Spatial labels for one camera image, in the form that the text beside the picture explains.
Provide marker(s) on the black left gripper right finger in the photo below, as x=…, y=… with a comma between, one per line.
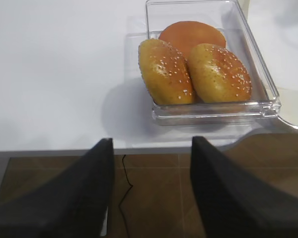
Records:
x=233, y=203

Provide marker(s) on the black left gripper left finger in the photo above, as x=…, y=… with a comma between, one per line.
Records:
x=71, y=205

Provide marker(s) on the white metal tray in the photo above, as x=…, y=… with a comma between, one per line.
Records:
x=274, y=24

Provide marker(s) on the right sesame bun top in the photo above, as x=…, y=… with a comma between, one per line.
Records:
x=218, y=75

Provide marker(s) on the sesame bun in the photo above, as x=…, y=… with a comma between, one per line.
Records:
x=165, y=73
x=218, y=75

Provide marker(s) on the clear bun container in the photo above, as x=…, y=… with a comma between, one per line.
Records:
x=228, y=18

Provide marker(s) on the left sesame bun top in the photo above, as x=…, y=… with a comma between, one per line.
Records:
x=165, y=73

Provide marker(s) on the plain orange bun bottom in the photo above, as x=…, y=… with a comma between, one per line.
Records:
x=185, y=35

